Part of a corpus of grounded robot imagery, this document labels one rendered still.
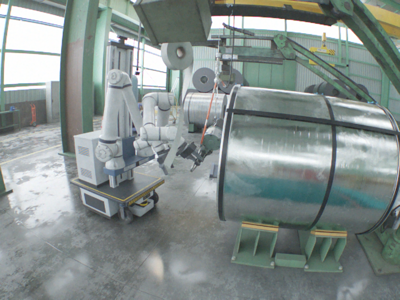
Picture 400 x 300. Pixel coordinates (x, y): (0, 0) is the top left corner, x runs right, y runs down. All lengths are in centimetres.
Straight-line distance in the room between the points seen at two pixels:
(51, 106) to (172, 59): 1068
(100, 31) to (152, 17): 1363
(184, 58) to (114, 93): 85
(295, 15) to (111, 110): 139
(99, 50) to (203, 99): 884
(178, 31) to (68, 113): 441
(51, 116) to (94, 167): 934
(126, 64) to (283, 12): 167
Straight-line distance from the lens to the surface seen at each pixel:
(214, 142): 150
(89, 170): 232
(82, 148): 233
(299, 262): 187
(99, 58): 1392
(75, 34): 500
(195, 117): 689
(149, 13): 71
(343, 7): 112
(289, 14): 109
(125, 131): 231
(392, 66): 137
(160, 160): 166
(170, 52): 92
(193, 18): 67
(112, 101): 169
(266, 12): 105
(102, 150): 175
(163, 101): 180
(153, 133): 129
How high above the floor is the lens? 127
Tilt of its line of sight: 15 degrees down
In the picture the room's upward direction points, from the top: 3 degrees clockwise
